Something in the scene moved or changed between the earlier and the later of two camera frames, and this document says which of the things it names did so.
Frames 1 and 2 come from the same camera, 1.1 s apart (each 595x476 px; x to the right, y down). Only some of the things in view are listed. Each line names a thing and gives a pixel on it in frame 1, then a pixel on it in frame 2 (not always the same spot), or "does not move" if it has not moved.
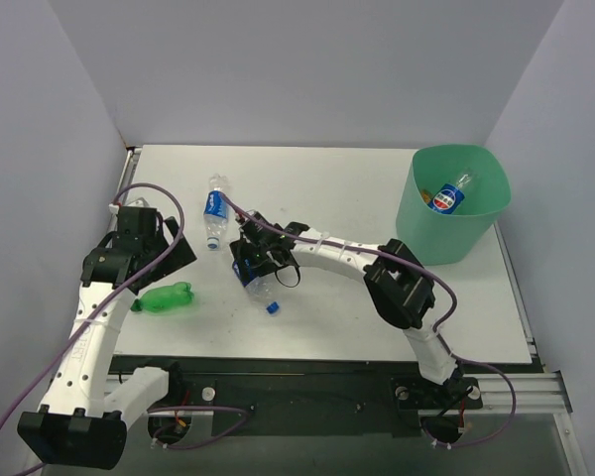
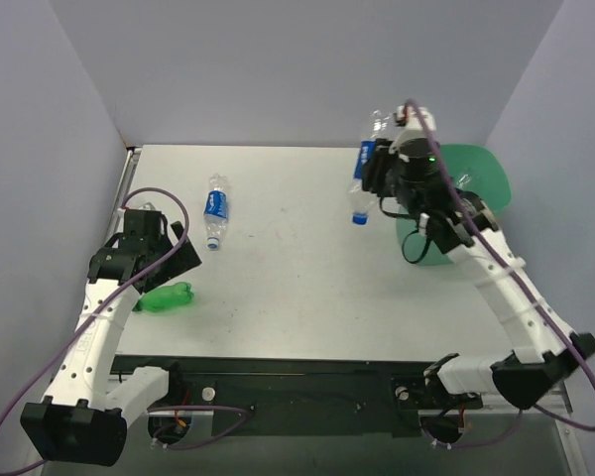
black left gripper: [168, 249] does not move
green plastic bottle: [165, 298] does not move
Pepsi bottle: [261, 289] → [362, 191]
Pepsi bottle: [215, 210] does not move
